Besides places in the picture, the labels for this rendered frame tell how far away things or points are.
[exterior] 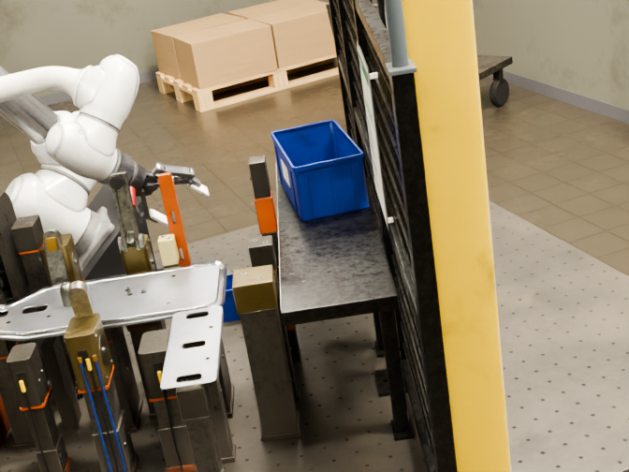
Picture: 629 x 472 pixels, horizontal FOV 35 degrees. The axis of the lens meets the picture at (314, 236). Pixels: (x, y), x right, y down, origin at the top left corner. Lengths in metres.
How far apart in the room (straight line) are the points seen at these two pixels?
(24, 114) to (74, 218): 0.31
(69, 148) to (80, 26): 6.12
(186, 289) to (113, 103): 0.50
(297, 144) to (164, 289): 0.59
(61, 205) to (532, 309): 1.28
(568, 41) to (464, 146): 4.82
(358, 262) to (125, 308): 0.49
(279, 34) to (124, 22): 1.55
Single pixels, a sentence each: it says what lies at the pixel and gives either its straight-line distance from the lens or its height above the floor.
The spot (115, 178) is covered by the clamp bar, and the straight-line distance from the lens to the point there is 2.18.
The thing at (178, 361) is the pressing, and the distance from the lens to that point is 1.84.
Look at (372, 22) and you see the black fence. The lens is 1.64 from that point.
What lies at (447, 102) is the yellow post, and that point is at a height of 1.47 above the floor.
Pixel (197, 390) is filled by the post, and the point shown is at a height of 0.99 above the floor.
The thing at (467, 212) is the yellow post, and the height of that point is 1.29.
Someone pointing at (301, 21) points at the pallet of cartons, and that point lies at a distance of 7.55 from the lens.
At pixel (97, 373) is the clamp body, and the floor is 0.96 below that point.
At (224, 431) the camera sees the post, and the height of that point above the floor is 0.77.
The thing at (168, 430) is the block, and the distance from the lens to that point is 2.03.
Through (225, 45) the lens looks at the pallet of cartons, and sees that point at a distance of 7.31.
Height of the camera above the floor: 1.87
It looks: 23 degrees down
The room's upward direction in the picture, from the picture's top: 9 degrees counter-clockwise
